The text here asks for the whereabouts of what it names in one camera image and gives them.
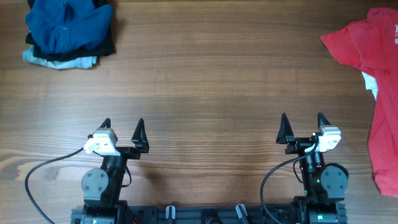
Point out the left white rail clip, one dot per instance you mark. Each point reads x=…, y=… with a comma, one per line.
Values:
x=170, y=212

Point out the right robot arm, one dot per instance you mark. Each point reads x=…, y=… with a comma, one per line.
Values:
x=324, y=184

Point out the white t-shirt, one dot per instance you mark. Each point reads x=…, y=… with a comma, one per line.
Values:
x=370, y=84

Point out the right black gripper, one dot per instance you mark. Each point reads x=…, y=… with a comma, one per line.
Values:
x=285, y=137

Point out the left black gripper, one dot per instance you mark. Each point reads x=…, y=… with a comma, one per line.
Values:
x=138, y=140

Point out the red printed t-shirt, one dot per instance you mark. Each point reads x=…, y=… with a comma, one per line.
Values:
x=370, y=46

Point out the right white rail clip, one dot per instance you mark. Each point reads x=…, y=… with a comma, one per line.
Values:
x=241, y=211

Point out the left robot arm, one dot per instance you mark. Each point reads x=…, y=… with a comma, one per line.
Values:
x=102, y=186

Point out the black folded garment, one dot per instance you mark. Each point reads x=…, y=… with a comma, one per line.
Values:
x=104, y=49

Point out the light grey folded garment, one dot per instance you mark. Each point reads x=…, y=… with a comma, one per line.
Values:
x=81, y=63

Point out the white rail clip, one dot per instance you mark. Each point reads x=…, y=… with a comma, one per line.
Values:
x=241, y=211
x=170, y=212

